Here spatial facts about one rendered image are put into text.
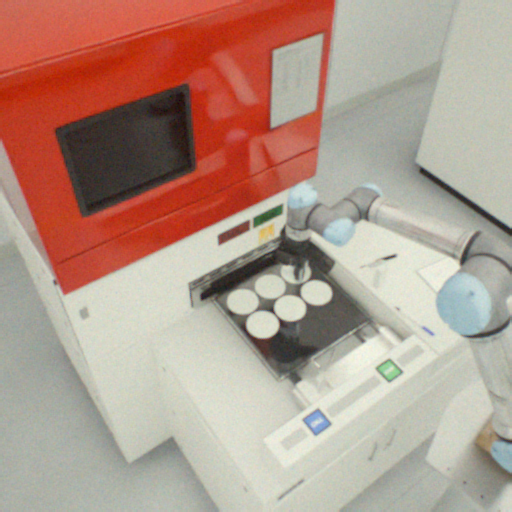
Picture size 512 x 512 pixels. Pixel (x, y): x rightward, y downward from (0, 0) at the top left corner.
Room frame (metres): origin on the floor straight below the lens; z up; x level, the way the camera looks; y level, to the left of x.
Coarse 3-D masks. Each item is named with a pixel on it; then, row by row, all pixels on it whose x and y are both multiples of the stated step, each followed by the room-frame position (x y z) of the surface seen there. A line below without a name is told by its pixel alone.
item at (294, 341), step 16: (272, 272) 1.19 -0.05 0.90; (240, 288) 1.12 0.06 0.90; (288, 288) 1.13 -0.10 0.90; (224, 304) 1.06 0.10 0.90; (272, 304) 1.06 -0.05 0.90; (320, 304) 1.06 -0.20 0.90; (336, 304) 1.06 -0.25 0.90; (352, 304) 1.06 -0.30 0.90; (240, 320) 1.00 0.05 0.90; (304, 320) 1.00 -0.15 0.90; (320, 320) 1.00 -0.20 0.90; (336, 320) 1.00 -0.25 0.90; (352, 320) 1.00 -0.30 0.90; (272, 336) 0.94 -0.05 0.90; (288, 336) 0.94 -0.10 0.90; (304, 336) 0.94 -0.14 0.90; (320, 336) 0.94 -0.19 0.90; (336, 336) 0.94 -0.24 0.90; (272, 352) 0.88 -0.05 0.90; (288, 352) 0.88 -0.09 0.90; (304, 352) 0.88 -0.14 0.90; (288, 368) 0.83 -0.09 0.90
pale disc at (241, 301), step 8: (232, 296) 1.09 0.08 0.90; (240, 296) 1.09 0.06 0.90; (248, 296) 1.09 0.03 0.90; (256, 296) 1.09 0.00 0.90; (232, 304) 1.06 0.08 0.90; (240, 304) 1.06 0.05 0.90; (248, 304) 1.06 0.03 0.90; (256, 304) 1.06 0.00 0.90; (240, 312) 1.03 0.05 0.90; (248, 312) 1.03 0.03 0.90
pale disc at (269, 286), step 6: (264, 276) 1.18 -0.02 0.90; (270, 276) 1.18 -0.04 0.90; (276, 276) 1.18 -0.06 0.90; (258, 282) 1.15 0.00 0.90; (264, 282) 1.15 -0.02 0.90; (270, 282) 1.15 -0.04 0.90; (276, 282) 1.15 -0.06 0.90; (282, 282) 1.15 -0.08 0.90; (258, 288) 1.12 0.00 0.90; (264, 288) 1.12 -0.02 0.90; (270, 288) 1.13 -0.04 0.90; (276, 288) 1.13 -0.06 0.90; (282, 288) 1.13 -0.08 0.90; (264, 294) 1.10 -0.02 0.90; (270, 294) 1.10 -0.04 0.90; (276, 294) 1.10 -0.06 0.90
